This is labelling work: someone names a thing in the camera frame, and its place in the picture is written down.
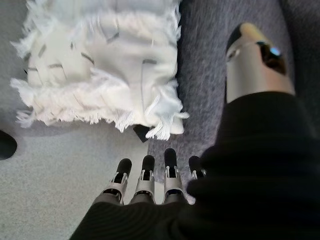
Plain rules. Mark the grey fabric armchair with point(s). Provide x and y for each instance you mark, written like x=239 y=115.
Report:
x=205 y=87

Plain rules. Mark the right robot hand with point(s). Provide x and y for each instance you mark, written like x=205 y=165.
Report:
x=250 y=175

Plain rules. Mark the right robot leg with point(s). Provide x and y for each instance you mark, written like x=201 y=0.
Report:
x=7 y=145

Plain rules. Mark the white fringed blanket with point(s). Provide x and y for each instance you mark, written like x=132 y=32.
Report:
x=100 y=75

